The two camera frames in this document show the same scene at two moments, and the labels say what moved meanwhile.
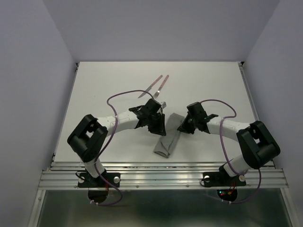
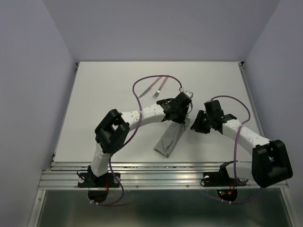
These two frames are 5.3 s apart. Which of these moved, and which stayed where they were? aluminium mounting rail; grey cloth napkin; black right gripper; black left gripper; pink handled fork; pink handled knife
Moved: black right gripper; black left gripper
Stayed: pink handled fork; grey cloth napkin; pink handled knife; aluminium mounting rail
